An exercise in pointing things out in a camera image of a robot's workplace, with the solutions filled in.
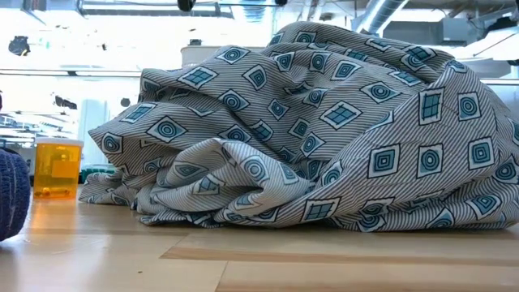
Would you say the orange pill bottle white cap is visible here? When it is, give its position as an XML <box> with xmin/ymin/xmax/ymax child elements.
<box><xmin>32</xmin><ymin>137</ymin><xmax>84</xmax><ymax>200</ymax></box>

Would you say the green crate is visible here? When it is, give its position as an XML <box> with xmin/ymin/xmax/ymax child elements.
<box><xmin>79</xmin><ymin>164</ymin><xmax>117</xmax><ymax>184</ymax></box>

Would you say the silver ceiling air duct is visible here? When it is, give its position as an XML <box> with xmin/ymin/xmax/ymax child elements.
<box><xmin>351</xmin><ymin>0</ymin><xmax>409</xmax><ymax>36</ymax></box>

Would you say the navy blue bandage roll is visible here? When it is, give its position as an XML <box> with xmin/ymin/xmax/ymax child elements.
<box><xmin>0</xmin><ymin>148</ymin><xmax>32</xmax><ymax>243</ymax></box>

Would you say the blue diamond patterned gown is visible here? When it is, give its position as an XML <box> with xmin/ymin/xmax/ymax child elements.
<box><xmin>78</xmin><ymin>20</ymin><xmax>519</xmax><ymax>234</ymax></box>

